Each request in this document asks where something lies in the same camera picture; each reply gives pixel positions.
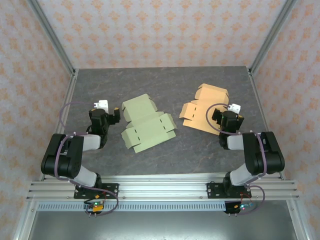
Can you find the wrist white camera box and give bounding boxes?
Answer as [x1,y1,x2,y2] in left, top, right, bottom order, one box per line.
[228,103,242,115]
[93,99,109,114]

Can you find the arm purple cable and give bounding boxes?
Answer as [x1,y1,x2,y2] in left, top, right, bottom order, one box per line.
[205,102,266,216]
[53,101,120,217]

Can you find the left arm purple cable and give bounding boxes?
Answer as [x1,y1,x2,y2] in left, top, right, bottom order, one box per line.
[53,101,120,217]

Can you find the orange paper box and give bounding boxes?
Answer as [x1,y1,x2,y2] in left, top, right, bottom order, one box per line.
[178,83,230,137]

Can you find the aluminium table side rail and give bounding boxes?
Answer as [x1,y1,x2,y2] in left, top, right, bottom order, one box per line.
[247,68,286,181]
[38,69,80,181]

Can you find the grey metal sheet panel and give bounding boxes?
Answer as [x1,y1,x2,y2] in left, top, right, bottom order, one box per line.
[27,211,298,240]

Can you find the grey slotted cable duct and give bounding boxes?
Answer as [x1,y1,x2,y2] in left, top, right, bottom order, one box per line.
[36,201,227,212]

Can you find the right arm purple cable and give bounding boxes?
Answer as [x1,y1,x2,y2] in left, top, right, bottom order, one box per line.
[205,102,266,216]

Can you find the green paper box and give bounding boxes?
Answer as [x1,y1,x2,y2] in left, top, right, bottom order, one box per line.
[120,93,177,154]

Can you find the aluminium mounting rail beam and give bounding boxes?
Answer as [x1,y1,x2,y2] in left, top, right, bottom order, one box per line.
[26,174,301,201]

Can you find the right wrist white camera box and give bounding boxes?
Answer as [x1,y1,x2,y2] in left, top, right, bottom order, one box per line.
[228,103,242,115]

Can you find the aluminium upright frame post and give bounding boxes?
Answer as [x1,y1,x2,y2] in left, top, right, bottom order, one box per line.
[248,0,300,76]
[26,0,77,77]

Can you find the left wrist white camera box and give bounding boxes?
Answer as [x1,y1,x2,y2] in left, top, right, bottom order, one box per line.
[93,99,109,114]

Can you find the aluminium lower frame bar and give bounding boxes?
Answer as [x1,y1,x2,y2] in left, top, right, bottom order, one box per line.
[286,199,312,240]
[12,199,38,240]

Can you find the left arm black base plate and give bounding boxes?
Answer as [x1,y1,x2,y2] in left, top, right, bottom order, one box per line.
[73,183,120,200]

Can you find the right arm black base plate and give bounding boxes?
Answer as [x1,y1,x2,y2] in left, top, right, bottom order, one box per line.
[206,182,251,200]

